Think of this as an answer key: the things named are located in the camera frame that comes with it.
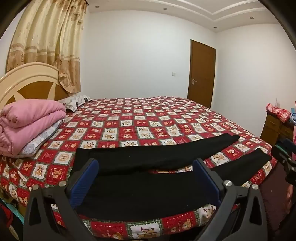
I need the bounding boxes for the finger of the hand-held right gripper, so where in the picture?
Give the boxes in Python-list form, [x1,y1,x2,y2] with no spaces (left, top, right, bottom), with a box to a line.
[277,138,294,160]

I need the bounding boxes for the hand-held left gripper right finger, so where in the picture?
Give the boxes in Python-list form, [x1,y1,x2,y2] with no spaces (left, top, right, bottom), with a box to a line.
[192,158,275,241]

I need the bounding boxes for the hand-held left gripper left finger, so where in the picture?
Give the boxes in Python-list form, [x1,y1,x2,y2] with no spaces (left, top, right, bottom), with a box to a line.
[23,158,100,241]

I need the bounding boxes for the black pants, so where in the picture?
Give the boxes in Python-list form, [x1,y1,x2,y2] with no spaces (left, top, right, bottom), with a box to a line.
[69,134,273,222]

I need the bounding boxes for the brown wooden cabinet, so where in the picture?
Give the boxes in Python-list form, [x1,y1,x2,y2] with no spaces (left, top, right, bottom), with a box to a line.
[260,111,296,147]

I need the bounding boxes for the red plaid cloth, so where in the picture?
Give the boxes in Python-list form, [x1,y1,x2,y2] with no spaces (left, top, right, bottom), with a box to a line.
[266,103,292,122]

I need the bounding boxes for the red printed bear blanket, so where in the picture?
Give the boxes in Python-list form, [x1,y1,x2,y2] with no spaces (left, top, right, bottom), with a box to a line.
[0,97,277,240]

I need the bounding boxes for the white patterned pillow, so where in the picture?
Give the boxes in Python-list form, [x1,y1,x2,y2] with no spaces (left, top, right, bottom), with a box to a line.
[57,95,93,112]

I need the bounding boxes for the pink folded quilt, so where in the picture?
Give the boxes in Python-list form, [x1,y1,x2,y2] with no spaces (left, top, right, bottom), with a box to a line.
[0,98,67,157]

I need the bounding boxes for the cream and brown headboard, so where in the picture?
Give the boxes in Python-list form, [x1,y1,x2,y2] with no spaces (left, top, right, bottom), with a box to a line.
[0,63,71,109]

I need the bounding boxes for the brown wooden door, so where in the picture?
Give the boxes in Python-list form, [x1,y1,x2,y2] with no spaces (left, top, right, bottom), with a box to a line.
[187,39,216,109]

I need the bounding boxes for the beige patterned curtain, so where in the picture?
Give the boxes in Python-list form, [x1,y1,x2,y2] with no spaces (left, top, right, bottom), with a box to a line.
[6,0,90,93]

